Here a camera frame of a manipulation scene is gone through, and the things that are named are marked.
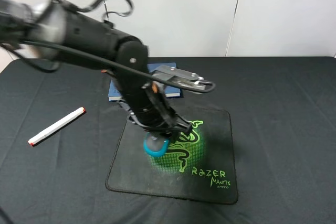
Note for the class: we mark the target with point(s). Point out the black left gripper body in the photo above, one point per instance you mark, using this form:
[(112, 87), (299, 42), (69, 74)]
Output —
[(145, 99)]

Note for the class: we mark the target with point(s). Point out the white marker pen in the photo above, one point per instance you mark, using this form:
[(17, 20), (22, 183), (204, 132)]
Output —
[(56, 126)]

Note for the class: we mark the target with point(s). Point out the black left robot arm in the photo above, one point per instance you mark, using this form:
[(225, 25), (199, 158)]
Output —
[(61, 32)]

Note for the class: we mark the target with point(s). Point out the blue notebook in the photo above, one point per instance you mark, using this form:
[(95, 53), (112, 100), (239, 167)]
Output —
[(170, 92)]

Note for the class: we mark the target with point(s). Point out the black Razer mouse pad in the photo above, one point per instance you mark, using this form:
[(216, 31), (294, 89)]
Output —
[(199, 166)]

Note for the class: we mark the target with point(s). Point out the black tablecloth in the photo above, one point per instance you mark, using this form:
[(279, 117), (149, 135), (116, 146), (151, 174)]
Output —
[(283, 122)]

